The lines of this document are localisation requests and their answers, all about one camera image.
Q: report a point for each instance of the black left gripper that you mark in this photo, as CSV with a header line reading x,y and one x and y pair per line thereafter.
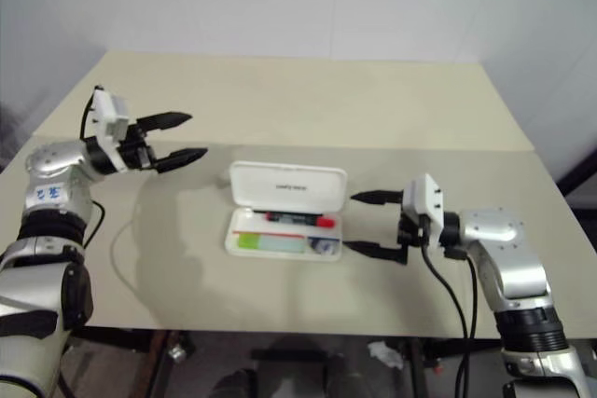
x,y
137,148

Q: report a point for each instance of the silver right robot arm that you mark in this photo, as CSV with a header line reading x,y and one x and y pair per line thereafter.
x,y
503,249

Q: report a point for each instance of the eraser with green sleeve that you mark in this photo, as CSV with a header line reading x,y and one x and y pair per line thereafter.
x,y
275,244

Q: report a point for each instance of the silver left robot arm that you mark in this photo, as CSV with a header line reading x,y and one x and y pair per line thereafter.
x,y
51,167

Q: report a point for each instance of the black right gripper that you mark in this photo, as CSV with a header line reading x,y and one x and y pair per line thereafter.
x,y
412,230

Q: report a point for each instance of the black marker with red cap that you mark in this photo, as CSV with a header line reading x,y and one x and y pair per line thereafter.
x,y
294,219

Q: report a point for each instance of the dark object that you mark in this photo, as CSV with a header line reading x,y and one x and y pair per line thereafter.
x,y
322,245

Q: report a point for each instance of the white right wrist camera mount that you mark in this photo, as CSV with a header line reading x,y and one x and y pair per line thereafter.
x,y
426,197

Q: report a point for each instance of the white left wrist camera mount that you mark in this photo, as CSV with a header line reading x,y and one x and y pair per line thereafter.
x,y
110,111

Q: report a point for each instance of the crumpled white paper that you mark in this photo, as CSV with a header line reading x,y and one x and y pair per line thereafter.
x,y
384,354

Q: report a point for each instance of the small silver metal part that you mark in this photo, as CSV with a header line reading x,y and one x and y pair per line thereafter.
x,y
177,352

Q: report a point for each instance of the white plastic pencil case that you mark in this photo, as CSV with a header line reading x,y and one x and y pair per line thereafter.
x,y
289,179

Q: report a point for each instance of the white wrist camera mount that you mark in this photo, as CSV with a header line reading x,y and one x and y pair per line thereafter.
x,y
426,197
110,111

